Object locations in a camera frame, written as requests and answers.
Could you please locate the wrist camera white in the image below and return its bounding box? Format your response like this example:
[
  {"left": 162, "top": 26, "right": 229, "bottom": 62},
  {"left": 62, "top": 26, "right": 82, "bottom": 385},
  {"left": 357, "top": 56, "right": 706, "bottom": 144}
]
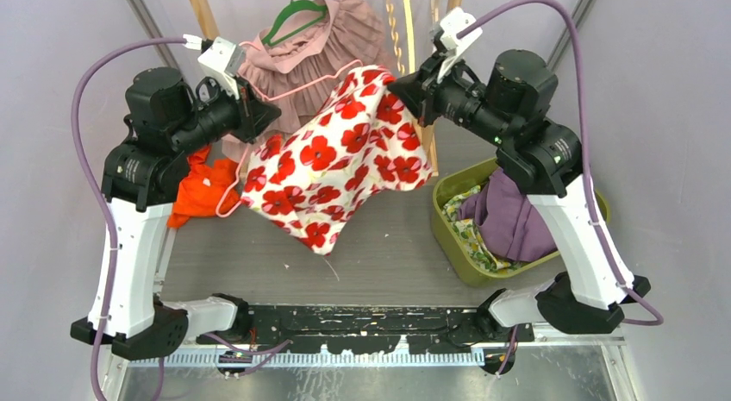
[
  {"left": 433, "top": 7, "right": 483, "bottom": 84},
  {"left": 197, "top": 37, "right": 245, "bottom": 100}
]

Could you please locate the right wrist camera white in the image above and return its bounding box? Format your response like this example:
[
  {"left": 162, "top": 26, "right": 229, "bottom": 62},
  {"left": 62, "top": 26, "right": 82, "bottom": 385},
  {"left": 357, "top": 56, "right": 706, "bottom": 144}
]
[{"left": 433, "top": 7, "right": 483, "bottom": 84}]

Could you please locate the lemon print skirt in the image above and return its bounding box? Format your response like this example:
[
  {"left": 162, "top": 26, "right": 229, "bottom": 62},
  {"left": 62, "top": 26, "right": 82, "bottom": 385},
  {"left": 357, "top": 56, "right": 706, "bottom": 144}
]
[{"left": 441, "top": 185, "right": 523, "bottom": 274}]

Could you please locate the green hanger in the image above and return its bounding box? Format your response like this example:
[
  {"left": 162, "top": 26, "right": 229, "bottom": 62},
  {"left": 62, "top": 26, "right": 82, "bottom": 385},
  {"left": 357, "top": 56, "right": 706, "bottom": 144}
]
[{"left": 261, "top": 0, "right": 328, "bottom": 47}]

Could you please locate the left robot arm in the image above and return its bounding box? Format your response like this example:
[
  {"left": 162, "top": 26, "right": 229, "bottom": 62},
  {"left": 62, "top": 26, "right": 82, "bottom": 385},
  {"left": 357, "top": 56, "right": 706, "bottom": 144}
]
[{"left": 70, "top": 67, "right": 280, "bottom": 360}]

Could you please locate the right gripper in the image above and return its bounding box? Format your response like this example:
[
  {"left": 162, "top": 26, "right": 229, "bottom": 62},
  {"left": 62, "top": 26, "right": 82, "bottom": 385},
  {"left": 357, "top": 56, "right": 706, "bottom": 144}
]
[{"left": 390, "top": 47, "right": 515, "bottom": 148}]

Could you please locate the beige wooden hanger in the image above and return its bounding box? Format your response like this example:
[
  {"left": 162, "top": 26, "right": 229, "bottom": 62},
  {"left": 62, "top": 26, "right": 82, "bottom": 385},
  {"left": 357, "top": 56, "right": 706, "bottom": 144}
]
[{"left": 430, "top": 0, "right": 443, "bottom": 24}]

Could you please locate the yellow hanger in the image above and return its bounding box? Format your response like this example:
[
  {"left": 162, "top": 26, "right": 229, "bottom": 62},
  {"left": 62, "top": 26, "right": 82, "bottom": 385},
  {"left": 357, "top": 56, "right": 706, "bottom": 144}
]
[{"left": 384, "top": 0, "right": 416, "bottom": 76}]

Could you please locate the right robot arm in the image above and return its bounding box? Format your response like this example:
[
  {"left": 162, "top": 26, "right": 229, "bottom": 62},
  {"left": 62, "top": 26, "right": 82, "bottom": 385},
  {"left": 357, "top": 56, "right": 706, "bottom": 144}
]
[{"left": 388, "top": 50, "right": 651, "bottom": 341}]

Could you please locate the orange cloth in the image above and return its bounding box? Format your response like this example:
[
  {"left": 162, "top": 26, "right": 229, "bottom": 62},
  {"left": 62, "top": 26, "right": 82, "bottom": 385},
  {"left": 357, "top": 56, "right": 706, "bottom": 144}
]
[{"left": 166, "top": 146, "right": 240, "bottom": 229}]

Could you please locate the green plastic basket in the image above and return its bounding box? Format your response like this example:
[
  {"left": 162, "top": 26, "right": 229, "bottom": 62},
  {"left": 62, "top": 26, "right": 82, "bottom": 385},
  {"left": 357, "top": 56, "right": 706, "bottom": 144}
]
[{"left": 430, "top": 157, "right": 612, "bottom": 289}]

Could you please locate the pink hanger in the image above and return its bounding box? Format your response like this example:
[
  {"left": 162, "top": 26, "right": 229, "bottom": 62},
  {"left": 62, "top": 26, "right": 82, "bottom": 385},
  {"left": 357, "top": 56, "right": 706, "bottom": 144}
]
[{"left": 214, "top": 41, "right": 366, "bottom": 219}]

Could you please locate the wooden clothes rack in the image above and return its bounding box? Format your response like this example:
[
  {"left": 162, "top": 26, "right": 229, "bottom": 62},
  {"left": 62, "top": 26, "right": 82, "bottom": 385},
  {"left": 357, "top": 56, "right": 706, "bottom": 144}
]
[{"left": 188, "top": 0, "right": 439, "bottom": 176}]

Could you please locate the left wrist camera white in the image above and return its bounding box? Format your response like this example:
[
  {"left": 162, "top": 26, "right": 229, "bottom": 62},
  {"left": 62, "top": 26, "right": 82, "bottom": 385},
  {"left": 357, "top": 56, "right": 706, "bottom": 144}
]
[{"left": 197, "top": 37, "right": 245, "bottom": 100}]

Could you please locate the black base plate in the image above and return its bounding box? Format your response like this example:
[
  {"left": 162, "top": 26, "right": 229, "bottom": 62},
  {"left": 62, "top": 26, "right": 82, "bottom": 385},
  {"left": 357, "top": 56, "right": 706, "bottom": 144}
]
[{"left": 197, "top": 304, "right": 535, "bottom": 377}]

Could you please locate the purple skirt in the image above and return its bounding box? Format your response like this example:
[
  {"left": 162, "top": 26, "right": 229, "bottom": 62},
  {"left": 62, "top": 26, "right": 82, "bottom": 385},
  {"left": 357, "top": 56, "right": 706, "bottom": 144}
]
[{"left": 458, "top": 167, "right": 557, "bottom": 262}]

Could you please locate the pink dress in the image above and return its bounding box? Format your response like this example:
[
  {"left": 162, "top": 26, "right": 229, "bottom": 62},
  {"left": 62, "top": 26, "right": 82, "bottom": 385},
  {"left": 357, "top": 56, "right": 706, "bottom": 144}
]
[{"left": 238, "top": 0, "right": 396, "bottom": 144}]

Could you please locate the red floral garment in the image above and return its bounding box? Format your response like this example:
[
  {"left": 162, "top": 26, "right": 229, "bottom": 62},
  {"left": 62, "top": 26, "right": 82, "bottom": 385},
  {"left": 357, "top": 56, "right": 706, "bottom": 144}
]
[{"left": 241, "top": 65, "right": 434, "bottom": 255}]

